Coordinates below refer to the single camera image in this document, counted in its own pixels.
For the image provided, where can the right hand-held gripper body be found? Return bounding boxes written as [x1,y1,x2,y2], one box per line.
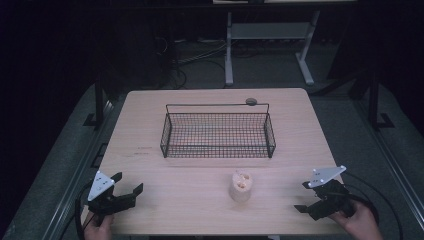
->
[307,165,356,222]

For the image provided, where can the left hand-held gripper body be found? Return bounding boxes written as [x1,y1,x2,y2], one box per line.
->
[87,170,136,218]

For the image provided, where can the beige lotus root piece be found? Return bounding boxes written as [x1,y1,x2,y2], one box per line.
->
[228,169,254,203]

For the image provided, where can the black wire basket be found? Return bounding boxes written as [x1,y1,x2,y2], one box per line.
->
[159,102,277,160]

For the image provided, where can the person's right hand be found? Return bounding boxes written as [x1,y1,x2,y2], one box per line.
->
[328,199,385,240]

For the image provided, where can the person's left hand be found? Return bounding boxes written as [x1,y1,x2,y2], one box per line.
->
[83,213,116,240]

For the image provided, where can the black metal stand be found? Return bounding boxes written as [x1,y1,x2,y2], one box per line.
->
[366,71,396,132]
[83,78,109,128]

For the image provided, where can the aluminium frame rail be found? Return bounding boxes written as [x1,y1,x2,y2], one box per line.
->
[351,98,424,233]
[41,98,126,240]

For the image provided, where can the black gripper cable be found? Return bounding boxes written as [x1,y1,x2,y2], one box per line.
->
[74,181,98,240]
[341,171,405,240]

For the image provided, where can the bundle of floor cables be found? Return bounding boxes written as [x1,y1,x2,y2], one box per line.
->
[154,36,231,90]

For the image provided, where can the white metal desk frame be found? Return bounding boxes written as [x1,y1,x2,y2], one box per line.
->
[224,10,322,87]

